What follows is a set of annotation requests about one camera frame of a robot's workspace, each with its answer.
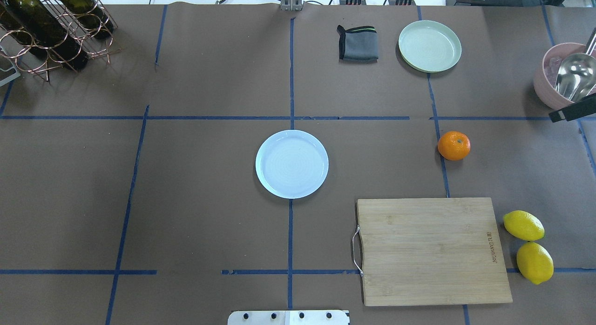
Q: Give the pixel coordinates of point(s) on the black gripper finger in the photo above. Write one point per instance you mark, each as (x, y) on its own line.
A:
(586, 106)

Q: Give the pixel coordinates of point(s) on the orange fruit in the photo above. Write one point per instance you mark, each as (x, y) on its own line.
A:
(454, 145)

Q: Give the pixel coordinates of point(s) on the light blue plate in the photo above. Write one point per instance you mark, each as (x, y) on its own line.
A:
(291, 164)

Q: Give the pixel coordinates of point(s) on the light green plate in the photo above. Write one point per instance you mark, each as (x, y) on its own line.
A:
(429, 46)

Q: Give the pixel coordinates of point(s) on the metal scoop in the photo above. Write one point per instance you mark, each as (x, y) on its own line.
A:
(576, 74)

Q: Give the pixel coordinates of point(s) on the pink bowl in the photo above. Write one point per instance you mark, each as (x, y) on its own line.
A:
(542, 86)

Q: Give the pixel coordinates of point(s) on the yellow lemon upper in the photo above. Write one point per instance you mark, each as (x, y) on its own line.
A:
(524, 225)

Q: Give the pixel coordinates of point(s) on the yellow lemon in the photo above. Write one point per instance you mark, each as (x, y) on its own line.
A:
(524, 225)
(535, 263)

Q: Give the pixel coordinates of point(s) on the yellow lemon lower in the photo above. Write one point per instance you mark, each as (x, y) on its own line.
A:
(535, 263)

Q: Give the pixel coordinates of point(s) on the wooden cutting board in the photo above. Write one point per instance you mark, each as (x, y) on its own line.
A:
(430, 251)

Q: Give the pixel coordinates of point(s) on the grey folded cloth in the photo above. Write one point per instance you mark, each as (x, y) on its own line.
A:
(358, 44)

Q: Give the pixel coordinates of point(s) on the dark green wine bottle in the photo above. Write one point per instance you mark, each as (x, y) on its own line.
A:
(48, 32)

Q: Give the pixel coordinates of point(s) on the aluminium frame post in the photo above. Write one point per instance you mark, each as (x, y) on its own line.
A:
(291, 5)

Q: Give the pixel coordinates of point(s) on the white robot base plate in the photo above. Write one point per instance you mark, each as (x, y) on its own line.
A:
(290, 317)

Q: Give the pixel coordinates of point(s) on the copper wire bottle rack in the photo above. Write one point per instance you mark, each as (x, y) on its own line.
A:
(18, 47)

